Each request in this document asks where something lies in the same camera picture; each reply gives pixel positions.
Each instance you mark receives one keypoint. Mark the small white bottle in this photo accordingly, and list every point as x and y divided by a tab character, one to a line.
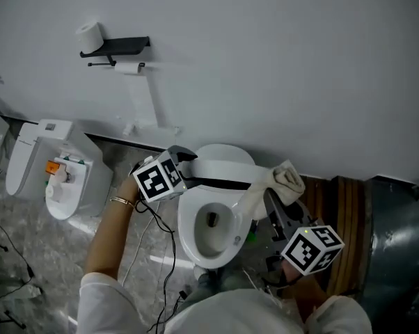
65	176

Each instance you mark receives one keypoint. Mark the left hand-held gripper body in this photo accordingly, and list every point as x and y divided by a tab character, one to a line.
157	179

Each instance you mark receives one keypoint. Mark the person's right forearm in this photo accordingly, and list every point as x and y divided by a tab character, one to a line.
301	291

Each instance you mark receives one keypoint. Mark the white toilet paper roll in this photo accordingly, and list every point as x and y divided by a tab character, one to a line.
127	68
90	38

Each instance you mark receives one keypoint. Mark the person's left hand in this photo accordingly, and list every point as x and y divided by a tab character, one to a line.
129	190

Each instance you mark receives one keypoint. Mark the white toilet with tank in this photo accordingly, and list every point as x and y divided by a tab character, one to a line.
98	183

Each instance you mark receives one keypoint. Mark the white smart toilet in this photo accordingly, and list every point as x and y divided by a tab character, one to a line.
188	228

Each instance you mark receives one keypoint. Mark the black tripod stand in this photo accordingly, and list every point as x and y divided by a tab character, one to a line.
14	320

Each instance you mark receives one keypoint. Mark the person's white shirt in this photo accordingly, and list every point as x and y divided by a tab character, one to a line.
230	311

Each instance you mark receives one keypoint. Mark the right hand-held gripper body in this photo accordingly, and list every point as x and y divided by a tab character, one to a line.
312	249

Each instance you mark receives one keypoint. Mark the beige wiping cloth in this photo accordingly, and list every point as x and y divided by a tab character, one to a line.
286	179

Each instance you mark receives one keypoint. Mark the person's left forearm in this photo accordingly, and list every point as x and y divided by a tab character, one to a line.
105	242

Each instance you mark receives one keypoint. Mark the small green cap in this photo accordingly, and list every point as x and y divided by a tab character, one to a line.
80	161
67	158

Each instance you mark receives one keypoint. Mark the wooden pallet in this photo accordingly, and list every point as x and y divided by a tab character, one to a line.
338	228

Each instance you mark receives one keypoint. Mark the slim white toilet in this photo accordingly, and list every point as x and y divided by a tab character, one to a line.
21	165

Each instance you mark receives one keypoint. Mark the orange box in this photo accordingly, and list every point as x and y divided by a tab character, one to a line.
52	167

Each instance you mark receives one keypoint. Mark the white paper cup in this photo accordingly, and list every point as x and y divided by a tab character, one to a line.
55	192

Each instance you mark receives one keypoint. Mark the black toilet paper holder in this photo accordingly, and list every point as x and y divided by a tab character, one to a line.
126	45

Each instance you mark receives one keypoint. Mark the small green floor object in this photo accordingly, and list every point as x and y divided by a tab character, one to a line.
252	237

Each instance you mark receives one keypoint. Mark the person's jeans legs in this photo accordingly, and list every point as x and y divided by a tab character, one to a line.
230	280

